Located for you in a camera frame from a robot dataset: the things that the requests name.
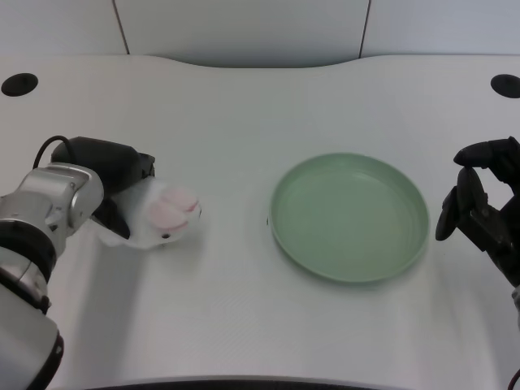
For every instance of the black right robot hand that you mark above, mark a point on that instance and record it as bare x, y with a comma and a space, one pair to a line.
493, 231

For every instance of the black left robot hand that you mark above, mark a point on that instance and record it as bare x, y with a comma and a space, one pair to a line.
109, 166

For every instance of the white plush rabbit doll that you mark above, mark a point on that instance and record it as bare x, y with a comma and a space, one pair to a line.
170, 211

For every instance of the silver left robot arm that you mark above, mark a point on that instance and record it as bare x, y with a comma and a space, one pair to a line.
40, 203

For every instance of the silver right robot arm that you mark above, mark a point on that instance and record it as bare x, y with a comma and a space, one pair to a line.
516, 296

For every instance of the green round plate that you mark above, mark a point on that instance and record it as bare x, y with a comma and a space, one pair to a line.
349, 219

